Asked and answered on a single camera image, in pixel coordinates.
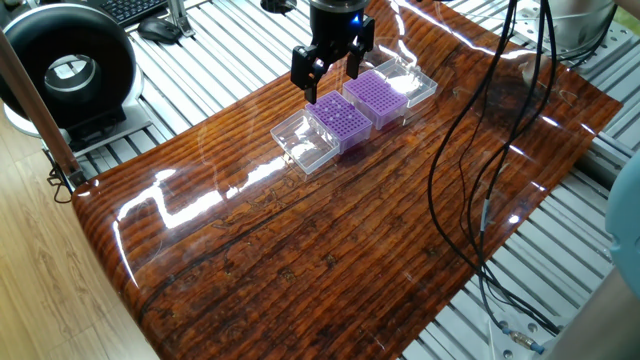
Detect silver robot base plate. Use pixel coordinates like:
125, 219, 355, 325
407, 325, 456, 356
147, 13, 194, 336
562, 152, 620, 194
487, 312, 556, 360

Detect metal connector blue rings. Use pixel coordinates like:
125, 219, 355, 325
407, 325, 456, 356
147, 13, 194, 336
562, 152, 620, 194
501, 325, 547, 356

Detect black computer keyboard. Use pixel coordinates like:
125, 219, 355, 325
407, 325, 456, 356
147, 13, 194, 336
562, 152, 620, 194
94, 0, 170, 27

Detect thin cable grey sleeve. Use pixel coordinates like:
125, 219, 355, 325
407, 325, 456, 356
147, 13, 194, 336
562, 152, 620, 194
457, 74, 506, 331

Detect small aluminium bracket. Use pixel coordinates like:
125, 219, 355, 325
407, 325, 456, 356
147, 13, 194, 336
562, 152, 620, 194
166, 0, 196, 38

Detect grey metal cylinder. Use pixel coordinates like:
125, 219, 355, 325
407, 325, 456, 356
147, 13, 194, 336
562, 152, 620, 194
519, 0, 619, 55

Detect black ring-shaped fan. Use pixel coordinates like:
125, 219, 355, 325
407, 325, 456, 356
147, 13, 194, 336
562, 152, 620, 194
0, 2, 151, 154

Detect purple tip holder clear lid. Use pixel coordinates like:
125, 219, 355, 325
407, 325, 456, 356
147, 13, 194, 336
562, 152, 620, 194
342, 56, 439, 131
269, 89, 374, 175

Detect black round disc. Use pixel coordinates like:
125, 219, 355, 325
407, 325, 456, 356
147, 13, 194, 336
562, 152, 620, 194
259, 0, 298, 15

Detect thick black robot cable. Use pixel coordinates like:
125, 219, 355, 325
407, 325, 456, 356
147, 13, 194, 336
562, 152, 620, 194
464, 0, 560, 334
427, 0, 561, 336

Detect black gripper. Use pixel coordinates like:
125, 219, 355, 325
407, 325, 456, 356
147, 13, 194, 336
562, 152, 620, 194
290, 7, 376, 105

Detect glossy wood grain sheet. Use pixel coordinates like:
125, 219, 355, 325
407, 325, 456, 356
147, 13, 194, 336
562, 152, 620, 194
71, 0, 624, 360

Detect black computer mouse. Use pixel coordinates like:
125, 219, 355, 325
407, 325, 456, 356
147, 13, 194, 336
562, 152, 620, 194
137, 17, 183, 45

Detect perforated metal plate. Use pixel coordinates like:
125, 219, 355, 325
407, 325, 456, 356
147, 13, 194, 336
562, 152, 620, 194
512, 4, 639, 76

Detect black cable bundle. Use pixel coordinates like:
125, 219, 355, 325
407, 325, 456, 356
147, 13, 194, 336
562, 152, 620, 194
46, 149, 75, 205

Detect brown frame post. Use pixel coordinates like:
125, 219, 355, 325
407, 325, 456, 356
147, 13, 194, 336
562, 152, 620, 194
0, 28, 87, 190

